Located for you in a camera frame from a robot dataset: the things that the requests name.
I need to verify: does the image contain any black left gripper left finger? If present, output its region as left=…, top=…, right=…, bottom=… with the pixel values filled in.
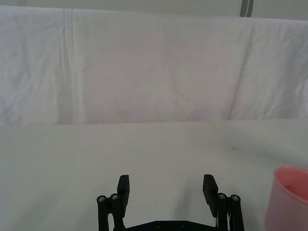
left=96, top=175, right=131, bottom=231

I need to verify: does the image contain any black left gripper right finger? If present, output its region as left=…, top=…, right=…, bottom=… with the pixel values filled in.
left=203, top=174, right=245, bottom=231

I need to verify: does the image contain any white table cloth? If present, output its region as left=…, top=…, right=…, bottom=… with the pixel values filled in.
left=0, top=117, right=308, bottom=231

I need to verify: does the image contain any pink plastic cup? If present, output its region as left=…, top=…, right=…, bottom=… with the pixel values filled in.
left=264, top=166, right=308, bottom=231

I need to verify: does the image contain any wrinkled white hanging cloth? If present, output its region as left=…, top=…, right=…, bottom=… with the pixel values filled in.
left=0, top=5, right=308, bottom=126

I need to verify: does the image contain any grey striped post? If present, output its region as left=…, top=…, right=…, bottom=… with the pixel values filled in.
left=240, top=0, right=254, bottom=18

